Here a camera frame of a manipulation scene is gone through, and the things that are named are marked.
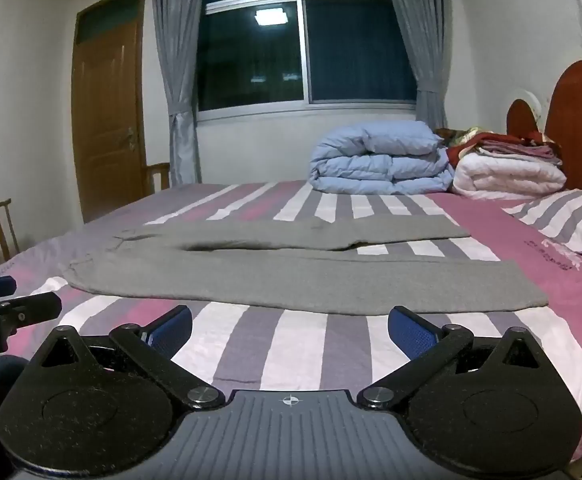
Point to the folded light blue duvet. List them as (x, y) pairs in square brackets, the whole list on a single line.
[(392, 157)]

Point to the wooden chair near door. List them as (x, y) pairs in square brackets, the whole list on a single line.
[(156, 177)]

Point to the right grey curtain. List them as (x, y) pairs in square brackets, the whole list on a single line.
[(425, 28)]

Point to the grey pants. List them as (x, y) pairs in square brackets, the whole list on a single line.
[(307, 265)]

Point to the left grey curtain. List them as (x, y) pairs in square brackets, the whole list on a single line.
[(176, 25)]

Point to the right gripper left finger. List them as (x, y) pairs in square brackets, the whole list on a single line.
[(151, 349)]

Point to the grey curtain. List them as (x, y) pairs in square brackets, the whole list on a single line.
[(425, 28), (176, 25)]

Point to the striped pillow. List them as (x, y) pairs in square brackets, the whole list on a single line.
[(557, 216)]

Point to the brown wooden door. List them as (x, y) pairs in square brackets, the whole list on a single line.
[(106, 106)]

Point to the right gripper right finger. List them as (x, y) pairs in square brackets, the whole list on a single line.
[(429, 350)]

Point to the folded white pink quilt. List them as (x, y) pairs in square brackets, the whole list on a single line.
[(484, 177)]

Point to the red wooden headboard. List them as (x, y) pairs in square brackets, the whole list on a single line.
[(563, 124)]

